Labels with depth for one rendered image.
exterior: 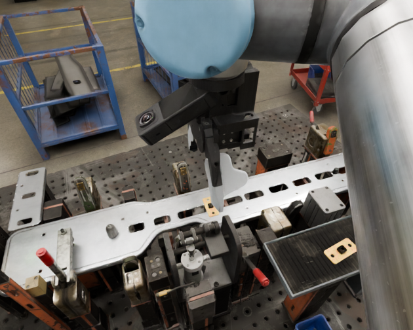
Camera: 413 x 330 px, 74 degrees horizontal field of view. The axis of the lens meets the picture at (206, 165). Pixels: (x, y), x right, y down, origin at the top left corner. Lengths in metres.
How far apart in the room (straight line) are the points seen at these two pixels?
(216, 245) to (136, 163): 0.99
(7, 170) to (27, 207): 1.93
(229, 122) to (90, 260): 0.70
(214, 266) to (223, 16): 0.81
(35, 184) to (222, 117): 0.97
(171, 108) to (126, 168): 1.25
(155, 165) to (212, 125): 1.22
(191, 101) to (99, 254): 0.69
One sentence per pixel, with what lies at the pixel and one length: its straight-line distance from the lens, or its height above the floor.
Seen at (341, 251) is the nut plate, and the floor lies 1.17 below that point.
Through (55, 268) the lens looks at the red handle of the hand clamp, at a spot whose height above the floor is 1.13.
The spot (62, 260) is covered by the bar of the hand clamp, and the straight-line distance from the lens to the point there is 0.90.
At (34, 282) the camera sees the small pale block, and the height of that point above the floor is 1.06.
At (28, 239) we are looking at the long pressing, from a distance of 1.08.
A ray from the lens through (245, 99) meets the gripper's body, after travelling 0.38.
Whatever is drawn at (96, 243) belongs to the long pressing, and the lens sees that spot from 0.98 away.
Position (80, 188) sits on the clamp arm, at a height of 1.09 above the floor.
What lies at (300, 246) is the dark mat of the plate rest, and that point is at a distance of 0.76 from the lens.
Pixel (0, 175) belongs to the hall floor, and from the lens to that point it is 3.07.
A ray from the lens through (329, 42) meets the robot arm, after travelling 0.21.
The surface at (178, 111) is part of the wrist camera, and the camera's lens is 0.35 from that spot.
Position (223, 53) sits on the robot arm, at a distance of 0.18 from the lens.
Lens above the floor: 1.79
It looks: 45 degrees down
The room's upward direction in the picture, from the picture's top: straight up
